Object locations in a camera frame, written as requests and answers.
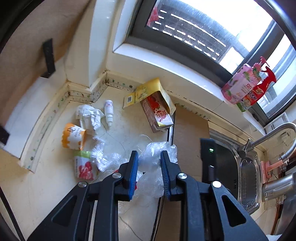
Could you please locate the clear plastic bag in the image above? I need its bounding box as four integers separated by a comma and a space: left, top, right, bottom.
90, 138, 178, 198

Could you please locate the yellow cardboard box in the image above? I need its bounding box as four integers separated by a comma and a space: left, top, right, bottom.
123, 78, 176, 115

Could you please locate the steel kitchen faucet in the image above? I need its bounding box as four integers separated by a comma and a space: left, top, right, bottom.
237, 123, 296, 162

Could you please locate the brown cardboard sheet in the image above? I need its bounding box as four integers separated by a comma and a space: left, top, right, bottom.
173, 105, 210, 181

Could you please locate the red flower snack packet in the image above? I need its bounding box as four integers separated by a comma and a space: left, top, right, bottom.
74, 151, 98, 181

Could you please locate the stainless steel sink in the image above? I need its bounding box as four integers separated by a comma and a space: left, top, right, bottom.
210, 129, 261, 214

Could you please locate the pink sink rack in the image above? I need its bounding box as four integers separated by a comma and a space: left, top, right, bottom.
260, 160, 283, 184

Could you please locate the pink dish soap bottle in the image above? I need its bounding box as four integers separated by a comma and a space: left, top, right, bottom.
221, 63, 262, 104

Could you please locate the orange white paper cup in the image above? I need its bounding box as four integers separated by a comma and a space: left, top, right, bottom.
61, 123, 86, 151

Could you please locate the red spray bottle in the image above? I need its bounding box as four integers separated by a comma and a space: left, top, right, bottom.
237, 56, 276, 112

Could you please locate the crumpled white tissue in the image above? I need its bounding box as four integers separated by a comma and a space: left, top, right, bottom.
76, 104, 105, 136

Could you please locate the small white plastic bottle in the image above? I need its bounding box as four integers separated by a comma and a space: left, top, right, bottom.
104, 100, 114, 127

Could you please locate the window frame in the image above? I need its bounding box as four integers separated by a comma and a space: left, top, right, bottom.
126, 1, 295, 126

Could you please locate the black wall bracket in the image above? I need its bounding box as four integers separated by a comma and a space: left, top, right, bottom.
41, 38, 56, 78

